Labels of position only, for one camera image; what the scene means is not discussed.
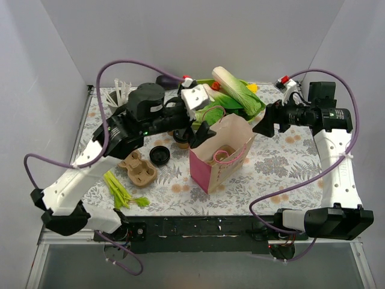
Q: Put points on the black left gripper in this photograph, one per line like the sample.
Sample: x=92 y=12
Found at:
x=186 y=129

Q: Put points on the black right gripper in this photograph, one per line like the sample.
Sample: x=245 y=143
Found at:
x=278 y=115

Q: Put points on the brown paper cup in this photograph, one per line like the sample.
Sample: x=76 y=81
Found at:
x=182 y=145

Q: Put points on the pink paper cake bag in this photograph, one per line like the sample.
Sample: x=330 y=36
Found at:
x=231 y=130

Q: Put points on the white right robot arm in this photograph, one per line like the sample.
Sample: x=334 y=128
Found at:
x=341 y=215

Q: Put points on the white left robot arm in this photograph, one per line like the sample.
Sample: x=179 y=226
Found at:
x=145 y=114

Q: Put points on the green plastic vegetable tray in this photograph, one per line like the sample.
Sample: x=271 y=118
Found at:
x=239 y=112

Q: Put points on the bok choy front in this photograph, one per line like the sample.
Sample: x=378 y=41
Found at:
x=210 y=113

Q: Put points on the bok choy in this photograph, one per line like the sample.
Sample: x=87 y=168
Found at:
x=210 y=113
x=222 y=99

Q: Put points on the napa cabbage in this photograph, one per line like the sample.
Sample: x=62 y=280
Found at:
x=252 y=105

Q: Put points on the bok choy middle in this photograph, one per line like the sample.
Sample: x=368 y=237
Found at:
x=222 y=99

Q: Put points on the yellow vegetable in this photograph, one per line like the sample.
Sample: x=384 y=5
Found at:
x=252 y=87

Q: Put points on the red pepper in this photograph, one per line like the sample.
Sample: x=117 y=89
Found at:
x=215 y=86

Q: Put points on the stack of black lids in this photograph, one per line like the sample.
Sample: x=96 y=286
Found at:
x=159 y=155

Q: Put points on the floral table mat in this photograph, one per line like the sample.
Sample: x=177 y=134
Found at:
x=271 y=166

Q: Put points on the purple eggplant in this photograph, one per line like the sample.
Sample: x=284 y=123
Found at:
x=167 y=83

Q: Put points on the brown cardboard cup carrier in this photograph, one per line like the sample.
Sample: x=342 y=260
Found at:
x=141 y=172

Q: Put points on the grey straw holder cup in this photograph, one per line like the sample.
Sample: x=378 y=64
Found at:
x=113 y=102

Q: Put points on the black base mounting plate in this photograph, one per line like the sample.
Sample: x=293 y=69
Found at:
x=197 y=234

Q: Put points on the green celery stalks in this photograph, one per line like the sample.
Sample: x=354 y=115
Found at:
x=122 y=199

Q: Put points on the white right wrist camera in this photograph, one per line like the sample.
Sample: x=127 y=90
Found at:
x=287 y=87

